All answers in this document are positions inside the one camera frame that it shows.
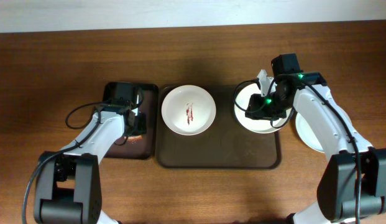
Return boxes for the green orange sponge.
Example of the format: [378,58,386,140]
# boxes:
[128,135,142,140]

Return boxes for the white plate front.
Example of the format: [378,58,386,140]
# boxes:
[295,106,354,155]

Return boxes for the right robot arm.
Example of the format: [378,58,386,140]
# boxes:
[243,54,386,224]

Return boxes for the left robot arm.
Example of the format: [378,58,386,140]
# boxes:
[27,82,147,223]

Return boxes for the small black tray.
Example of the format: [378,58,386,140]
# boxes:
[106,83,159,160]

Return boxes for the large dark brown tray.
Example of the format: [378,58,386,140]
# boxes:
[154,85,282,170]

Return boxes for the left black cable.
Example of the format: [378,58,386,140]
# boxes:
[21,101,103,224]

